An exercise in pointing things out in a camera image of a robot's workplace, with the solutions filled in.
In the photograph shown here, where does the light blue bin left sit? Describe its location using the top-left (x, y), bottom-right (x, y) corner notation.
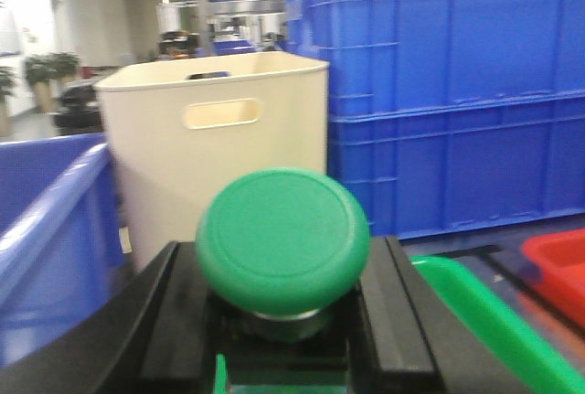
top-left (1, 133), bottom-right (124, 366)

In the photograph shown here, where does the green push button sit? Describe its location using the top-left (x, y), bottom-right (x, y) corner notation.
top-left (195, 167), bottom-right (370, 343)

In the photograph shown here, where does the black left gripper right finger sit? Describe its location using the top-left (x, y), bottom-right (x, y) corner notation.
top-left (351, 238), bottom-right (530, 393)

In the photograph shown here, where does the green tray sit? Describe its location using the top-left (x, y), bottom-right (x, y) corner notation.
top-left (213, 258), bottom-right (584, 393)

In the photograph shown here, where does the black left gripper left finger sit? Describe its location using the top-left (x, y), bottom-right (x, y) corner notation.
top-left (1, 242), bottom-right (215, 393)

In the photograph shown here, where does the potted plant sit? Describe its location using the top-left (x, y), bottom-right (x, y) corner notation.
top-left (24, 52), bottom-right (80, 113)

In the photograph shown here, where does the red tray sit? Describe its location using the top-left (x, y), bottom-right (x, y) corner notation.
top-left (521, 229), bottom-right (584, 328)

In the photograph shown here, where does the large blue crate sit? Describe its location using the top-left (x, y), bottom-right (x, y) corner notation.
top-left (286, 0), bottom-right (584, 238)

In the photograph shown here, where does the cream plastic basket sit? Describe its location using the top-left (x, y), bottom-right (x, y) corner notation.
top-left (95, 51), bottom-right (329, 270)

